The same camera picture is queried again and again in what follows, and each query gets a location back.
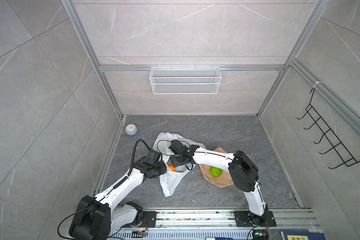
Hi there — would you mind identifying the orange fake fruit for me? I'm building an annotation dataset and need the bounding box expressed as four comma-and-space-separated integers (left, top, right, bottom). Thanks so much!
168, 165, 176, 171

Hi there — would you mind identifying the white plastic bag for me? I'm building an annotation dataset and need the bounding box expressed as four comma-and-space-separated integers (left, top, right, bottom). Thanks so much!
153, 132, 205, 197

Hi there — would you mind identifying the green fake round fruit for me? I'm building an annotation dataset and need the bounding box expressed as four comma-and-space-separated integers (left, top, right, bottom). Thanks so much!
209, 166, 223, 178

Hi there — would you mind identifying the pink shell-shaped bowl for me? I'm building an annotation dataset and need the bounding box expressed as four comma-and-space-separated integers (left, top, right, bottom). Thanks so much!
194, 148, 234, 188

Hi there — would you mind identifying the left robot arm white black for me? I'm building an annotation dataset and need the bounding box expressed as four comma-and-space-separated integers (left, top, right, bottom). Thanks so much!
68, 149, 167, 240

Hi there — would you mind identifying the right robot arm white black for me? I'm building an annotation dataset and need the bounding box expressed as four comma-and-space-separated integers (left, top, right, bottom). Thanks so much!
168, 140, 268, 226

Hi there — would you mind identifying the small grey-white round pot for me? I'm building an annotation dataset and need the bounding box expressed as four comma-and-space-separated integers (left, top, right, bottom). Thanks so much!
124, 124, 138, 136

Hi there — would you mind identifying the blue yellow label box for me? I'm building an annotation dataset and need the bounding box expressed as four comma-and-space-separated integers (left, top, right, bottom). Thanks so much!
281, 232, 326, 240

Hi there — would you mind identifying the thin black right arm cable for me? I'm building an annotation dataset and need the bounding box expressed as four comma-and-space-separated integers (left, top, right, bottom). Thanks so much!
156, 139, 262, 186

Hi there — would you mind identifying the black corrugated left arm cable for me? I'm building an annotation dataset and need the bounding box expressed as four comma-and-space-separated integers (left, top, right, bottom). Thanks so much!
127, 138, 151, 176

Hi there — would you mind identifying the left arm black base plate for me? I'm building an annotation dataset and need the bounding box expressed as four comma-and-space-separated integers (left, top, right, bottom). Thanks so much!
130, 211, 158, 228

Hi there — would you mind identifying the white wire mesh basket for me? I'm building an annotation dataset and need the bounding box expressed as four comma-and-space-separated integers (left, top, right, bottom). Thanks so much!
150, 67, 222, 95

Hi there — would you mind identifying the white slotted cable duct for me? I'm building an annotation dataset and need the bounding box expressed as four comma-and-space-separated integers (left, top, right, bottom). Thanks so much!
108, 229, 253, 240

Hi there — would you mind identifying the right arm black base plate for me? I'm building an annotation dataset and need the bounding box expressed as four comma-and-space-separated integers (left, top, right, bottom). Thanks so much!
234, 210, 277, 227

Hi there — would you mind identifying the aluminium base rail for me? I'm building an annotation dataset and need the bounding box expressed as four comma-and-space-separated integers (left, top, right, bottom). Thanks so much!
107, 208, 322, 232

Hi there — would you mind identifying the black wire hook rack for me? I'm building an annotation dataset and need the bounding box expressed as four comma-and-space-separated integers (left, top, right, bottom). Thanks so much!
297, 88, 360, 170

